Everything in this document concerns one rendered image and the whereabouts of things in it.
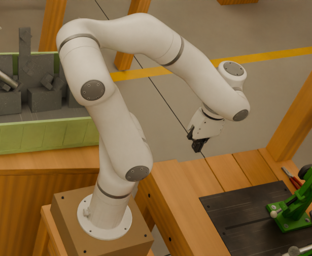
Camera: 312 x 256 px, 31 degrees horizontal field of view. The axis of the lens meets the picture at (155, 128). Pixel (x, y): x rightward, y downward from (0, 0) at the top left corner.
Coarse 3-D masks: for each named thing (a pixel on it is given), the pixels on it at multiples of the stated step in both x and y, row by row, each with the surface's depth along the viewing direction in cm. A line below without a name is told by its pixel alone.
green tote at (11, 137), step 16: (16, 64) 241; (0, 128) 208; (16, 128) 212; (32, 128) 215; (48, 128) 218; (64, 128) 221; (80, 128) 225; (96, 128) 229; (0, 144) 215; (16, 144) 218; (32, 144) 222; (48, 144) 225; (64, 144) 229; (80, 144) 232; (96, 144) 236
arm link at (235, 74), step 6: (222, 66) 156; (228, 66) 156; (234, 66) 157; (240, 66) 158; (222, 72) 155; (228, 72) 155; (234, 72) 155; (240, 72) 156; (246, 72) 158; (228, 78) 154; (234, 78) 154; (240, 78) 155; (234, 84) 155; (240, 84) 156; (240, 90) 156
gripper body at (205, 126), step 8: (200, 112) 166; (192, 120) 169; (200, 120) 166; (208, 120) 166; (216, 120) 167; (224, 120) 170; (200, 128) 167; (208, 128) 169; (216, 128) 170; (200, 136) 171; (208, 136) 172
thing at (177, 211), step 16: (176, 160) 228; (160, 176) 219; (176, 176) 221; (144, 192) 226; (160, 192) 214; (176, 192) 216; (192, 192) 218; (160, 208) 215; (176, 208) 210; (192, 208) 212; (160, 224) 217; (176, 224) 206; (192, 224) 207; (208, 224) 209; (176, 240) 207; (192, 240) 202; (208, 240) 204
